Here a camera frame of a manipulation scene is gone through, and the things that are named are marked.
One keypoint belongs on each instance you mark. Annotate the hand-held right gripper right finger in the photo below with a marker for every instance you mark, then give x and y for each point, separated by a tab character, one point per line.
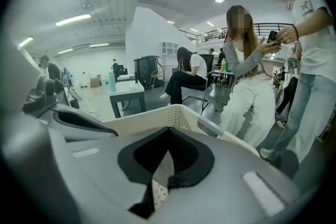
231	170

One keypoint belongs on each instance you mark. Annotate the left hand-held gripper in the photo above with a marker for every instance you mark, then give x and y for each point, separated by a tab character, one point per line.
18	73

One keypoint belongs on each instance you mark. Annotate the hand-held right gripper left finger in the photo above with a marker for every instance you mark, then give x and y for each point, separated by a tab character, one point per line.
92	165

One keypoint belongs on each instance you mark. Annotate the cream perforated plastic basket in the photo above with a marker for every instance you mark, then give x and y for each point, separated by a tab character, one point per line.
157	119

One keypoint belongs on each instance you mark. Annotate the teal bottle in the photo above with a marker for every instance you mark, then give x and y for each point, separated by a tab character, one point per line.
111	82

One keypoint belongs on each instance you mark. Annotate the small white black-framed table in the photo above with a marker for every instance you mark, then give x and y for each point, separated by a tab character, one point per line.
128	89

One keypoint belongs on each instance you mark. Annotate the black tall cabinet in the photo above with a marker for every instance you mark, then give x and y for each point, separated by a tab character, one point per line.
147	70

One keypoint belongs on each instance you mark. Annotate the white desk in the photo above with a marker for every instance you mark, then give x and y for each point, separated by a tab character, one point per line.
221	74

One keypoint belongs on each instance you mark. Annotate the long tube ceiling light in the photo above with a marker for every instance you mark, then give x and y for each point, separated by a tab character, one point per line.
73	20

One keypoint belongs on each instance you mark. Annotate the yellow drink bottle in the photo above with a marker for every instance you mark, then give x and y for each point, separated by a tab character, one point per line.
223	65

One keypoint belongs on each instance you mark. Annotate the black office chair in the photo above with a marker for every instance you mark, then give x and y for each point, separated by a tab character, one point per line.
208	63

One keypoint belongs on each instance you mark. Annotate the white cubby shelf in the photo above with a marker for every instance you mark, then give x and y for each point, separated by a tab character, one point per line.
169	47

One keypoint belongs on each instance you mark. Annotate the clear water bottle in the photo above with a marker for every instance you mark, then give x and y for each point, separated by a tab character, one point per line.
293	64

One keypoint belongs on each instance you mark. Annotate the black phone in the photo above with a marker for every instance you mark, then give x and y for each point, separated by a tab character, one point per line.
272	37

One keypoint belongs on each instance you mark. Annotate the black balcony railing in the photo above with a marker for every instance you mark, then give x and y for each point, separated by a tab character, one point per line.
262	27

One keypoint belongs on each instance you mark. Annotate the grey fisheye camera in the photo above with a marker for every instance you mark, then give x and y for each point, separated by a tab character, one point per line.
44	91

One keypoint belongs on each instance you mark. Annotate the metal frame chair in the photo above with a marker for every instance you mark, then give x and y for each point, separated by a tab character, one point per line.
202	99

